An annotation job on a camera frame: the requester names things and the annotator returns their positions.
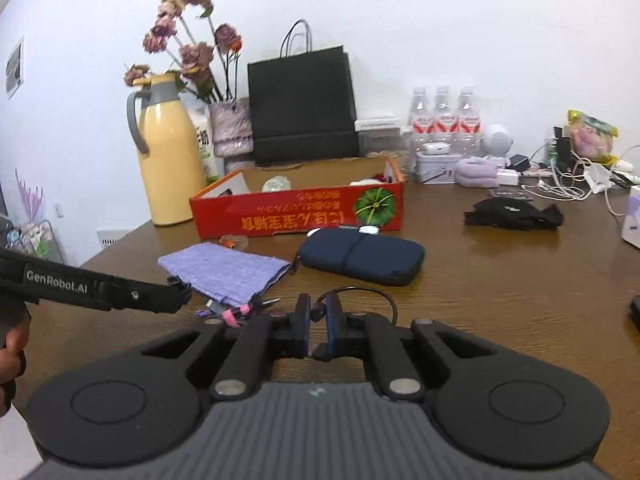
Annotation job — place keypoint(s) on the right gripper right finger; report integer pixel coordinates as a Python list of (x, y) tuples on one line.
[(490, 402)]

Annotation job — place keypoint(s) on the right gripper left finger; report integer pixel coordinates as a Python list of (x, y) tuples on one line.
[(144, 402)]

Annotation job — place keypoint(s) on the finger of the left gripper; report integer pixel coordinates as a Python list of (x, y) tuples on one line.
[(143, 296)]

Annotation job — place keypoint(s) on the purple drawstring pouch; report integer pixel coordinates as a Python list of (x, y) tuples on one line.
[(225, 275)]

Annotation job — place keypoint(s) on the iridescent plastic bag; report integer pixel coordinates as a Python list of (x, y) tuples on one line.
[(277, 184)]

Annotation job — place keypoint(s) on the navy blue zip case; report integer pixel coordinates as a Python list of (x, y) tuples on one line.
[(382, 260)]

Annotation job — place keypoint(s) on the small white round lid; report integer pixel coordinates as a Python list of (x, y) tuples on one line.
[(372, 230)]

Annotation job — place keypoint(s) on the person's left hand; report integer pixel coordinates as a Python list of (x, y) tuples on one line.
[(13, 361)]

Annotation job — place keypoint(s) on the red cardboard box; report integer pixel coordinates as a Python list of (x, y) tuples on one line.
[(320, 198)]

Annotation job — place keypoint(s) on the yellow thermos jug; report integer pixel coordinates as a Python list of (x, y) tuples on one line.
[(168, 153)]

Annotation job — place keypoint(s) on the purple textured vase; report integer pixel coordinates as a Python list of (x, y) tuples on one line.
[(232, 133)]

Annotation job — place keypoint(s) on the white milk carton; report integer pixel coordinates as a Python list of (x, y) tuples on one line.
[(213, 166)]

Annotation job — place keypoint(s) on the purple scrunchie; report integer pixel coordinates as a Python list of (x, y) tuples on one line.
[(476, 172)]

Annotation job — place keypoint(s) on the black paper shopping bag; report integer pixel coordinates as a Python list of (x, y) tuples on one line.
[(302, 106)]

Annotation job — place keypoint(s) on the pink dried rose bouquet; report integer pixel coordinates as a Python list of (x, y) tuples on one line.
[(209, 70)]

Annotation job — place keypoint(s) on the white tin box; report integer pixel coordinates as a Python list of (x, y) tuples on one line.
[(436, 169)]

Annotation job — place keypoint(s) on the white charger adapter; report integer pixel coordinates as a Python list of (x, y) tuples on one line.
[(598, 178)]

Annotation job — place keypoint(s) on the clear container of grains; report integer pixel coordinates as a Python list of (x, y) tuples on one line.
[(374, 142)]

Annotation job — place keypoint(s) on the white round speaker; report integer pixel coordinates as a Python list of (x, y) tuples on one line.
[(496, 140)]

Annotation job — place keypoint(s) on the water bottle right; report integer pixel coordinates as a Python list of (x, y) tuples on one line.
[(469, 123)]

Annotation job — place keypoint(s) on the water bottle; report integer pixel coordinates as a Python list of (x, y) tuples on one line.
[(469, 123), (420, 119), (445, 118)]

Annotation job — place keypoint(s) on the white flat box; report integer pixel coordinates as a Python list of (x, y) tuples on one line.
[(380, 123)]

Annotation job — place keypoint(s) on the white earbud case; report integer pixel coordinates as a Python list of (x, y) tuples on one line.
[(435, 148)]

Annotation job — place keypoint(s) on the pink snack packet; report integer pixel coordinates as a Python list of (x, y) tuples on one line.
[(591, 138)]

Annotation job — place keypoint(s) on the water bottle middle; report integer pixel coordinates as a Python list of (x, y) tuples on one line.
[(445, 118)]

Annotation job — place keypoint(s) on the water bottle left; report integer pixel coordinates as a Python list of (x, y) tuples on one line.
[(420, 119)]

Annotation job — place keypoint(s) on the wire shelf rack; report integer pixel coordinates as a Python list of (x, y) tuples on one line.
[(36, 240)]

